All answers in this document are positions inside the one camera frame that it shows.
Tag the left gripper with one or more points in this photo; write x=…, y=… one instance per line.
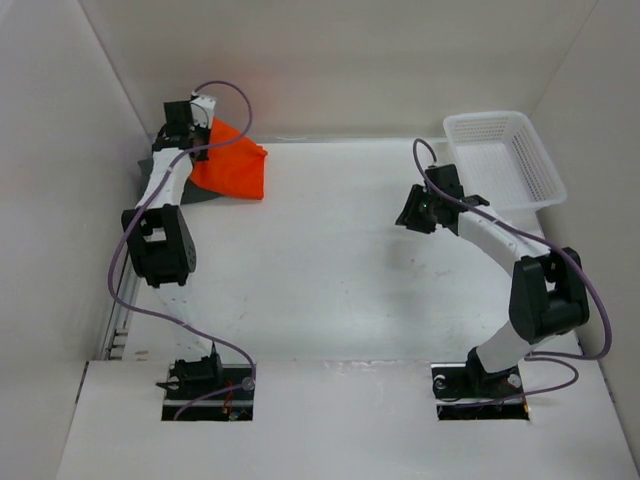
x=205, y=132

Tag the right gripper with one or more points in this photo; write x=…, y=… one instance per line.
x=409, y=217

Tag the grey t-shirt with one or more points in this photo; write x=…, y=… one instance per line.
x=192, y=193

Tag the orange t-shirt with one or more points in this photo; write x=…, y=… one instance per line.
x=236, y=170

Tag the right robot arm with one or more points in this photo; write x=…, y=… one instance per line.
x=547, y=297

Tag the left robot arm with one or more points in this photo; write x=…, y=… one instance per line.
x=161, y=247

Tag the white plastic laundry basket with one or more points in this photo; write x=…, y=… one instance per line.
x=499, y=156

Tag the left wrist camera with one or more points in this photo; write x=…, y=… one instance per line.
x=203, y=109

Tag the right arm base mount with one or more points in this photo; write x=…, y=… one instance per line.
x=459, y=398

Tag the aluminium rail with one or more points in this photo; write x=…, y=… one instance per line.
x=119, y=319

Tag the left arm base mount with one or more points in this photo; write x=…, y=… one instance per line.
x=206, y=390

